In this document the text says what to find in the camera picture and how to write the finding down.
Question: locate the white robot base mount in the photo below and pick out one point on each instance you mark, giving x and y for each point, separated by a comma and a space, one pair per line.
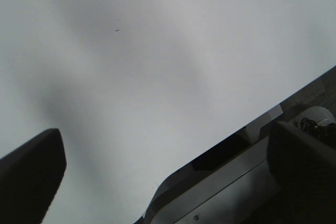
232, 179

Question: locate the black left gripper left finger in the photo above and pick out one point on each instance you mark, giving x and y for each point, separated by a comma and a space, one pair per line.
31, 176

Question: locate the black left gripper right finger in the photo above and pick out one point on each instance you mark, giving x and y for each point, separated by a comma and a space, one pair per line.
304, 167

